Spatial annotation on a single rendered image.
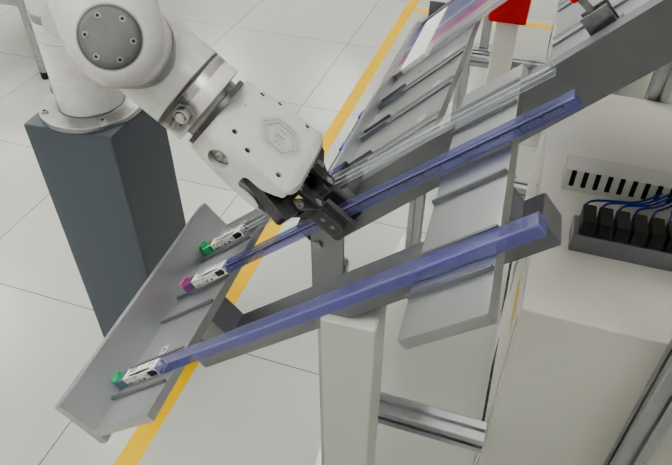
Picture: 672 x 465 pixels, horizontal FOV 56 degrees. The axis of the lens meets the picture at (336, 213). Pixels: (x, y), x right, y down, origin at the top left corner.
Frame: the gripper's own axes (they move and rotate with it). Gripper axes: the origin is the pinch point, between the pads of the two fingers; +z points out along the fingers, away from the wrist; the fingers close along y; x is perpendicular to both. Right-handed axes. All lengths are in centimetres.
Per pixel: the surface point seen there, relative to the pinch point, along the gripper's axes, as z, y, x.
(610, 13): 8.7, 22.7, -25.6
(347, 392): 16.3, -5.5, 15.0
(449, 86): 8.5, 39.2, 0.5
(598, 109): 45, 81, 1
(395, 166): 6.9, 20.4, 4.9
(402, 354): 60, 54, 69
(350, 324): 8.9, -5.2, 5.9
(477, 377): 74, 52, 57
